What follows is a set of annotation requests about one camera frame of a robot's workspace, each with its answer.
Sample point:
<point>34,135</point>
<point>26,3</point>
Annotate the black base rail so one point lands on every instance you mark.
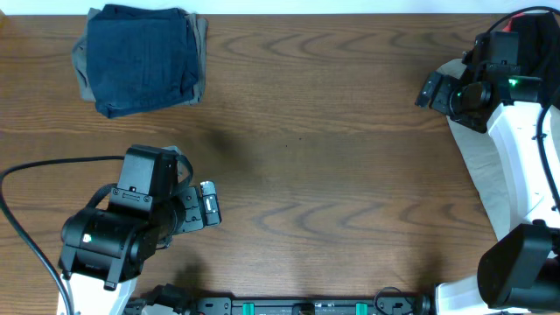
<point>384,304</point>

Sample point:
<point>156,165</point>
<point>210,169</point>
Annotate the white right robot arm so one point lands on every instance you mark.
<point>520,273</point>

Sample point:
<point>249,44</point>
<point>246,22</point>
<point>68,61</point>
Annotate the khaki beige shorts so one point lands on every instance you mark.
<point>481,166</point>

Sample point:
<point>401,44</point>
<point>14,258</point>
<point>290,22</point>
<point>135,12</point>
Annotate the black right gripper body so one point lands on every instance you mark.
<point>453,100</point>

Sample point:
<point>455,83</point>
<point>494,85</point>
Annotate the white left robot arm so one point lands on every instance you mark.
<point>106,243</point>

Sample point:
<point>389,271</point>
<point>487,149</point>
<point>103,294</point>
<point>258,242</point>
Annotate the black t-shirt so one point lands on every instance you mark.
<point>538,53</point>

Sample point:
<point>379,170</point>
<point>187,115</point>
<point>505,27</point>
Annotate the red garment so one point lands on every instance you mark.
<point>509,25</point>

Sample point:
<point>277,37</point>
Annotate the folded grey shorts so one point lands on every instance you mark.
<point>197,32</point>

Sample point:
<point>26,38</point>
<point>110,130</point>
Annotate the navy blue shorts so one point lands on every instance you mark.
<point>139,60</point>

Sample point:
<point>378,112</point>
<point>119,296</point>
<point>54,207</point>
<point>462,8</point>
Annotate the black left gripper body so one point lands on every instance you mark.
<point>185,213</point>

